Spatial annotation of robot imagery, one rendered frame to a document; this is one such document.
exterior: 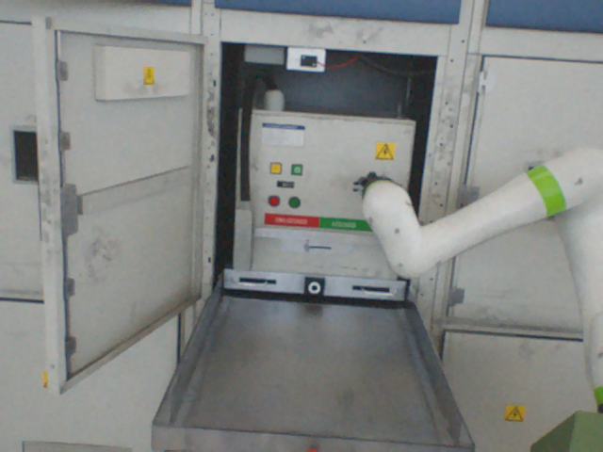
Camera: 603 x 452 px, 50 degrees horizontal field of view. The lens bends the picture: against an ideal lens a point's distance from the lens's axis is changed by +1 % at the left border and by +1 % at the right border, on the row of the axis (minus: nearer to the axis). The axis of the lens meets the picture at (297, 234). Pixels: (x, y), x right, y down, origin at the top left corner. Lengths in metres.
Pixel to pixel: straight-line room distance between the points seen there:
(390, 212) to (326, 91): 1.20
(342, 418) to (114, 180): 0.72
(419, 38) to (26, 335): 1.41
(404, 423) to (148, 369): 0.92
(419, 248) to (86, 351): 0.78
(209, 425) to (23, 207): 0.94
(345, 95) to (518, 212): 1.21
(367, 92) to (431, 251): 1.20
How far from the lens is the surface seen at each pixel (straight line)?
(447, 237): 1.47
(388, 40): 1.78
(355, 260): 1.90
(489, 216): 1.49
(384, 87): 2.56
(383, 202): 1.42
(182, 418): 1.32
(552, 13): 1.85
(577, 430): 1.19
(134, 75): 1.49
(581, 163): 1.54
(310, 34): 1.77
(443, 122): 1.81
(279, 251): 1.89
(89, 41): 1.41
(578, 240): 1.64
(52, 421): 2.20
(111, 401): 2.11
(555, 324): 2.03
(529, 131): 1.85
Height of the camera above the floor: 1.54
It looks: 15 degrees down
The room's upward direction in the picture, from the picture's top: 4 degrees clockwise
